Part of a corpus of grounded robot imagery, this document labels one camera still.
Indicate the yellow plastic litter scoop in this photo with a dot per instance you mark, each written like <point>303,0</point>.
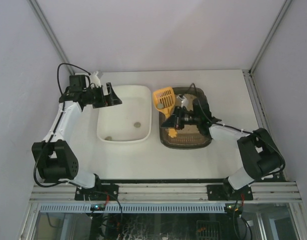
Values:
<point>166,97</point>

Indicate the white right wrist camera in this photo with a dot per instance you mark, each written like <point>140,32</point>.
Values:
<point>184,102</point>

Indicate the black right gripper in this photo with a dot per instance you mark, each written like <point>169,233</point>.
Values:
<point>177,120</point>

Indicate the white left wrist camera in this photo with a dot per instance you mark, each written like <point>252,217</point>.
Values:
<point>95,78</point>

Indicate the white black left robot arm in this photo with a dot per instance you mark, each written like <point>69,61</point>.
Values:
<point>55,161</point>

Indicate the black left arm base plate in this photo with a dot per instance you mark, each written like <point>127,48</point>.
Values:
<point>101,192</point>

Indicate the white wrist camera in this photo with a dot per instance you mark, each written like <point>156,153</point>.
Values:
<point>95,78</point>
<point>184,102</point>

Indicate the grey slotted cable duct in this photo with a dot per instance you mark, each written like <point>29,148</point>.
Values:
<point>133,208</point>

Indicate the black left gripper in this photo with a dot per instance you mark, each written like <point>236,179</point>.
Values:
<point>103,96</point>

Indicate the dark translucent litter box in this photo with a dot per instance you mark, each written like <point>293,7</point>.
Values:
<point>189,137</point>

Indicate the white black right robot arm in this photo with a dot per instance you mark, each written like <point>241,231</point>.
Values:
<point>259,154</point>

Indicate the white plastic waste bin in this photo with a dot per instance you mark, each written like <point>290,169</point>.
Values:
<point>118,121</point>

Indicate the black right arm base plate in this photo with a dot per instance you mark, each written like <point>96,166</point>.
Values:
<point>219,192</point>

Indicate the aluminium front rail frame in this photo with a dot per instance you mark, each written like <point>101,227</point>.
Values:
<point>261,192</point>

